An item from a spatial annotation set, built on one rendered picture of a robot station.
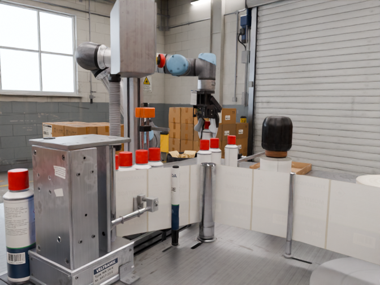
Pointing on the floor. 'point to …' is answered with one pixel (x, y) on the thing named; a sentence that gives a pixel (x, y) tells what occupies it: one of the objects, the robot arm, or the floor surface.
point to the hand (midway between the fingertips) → (207, 136)
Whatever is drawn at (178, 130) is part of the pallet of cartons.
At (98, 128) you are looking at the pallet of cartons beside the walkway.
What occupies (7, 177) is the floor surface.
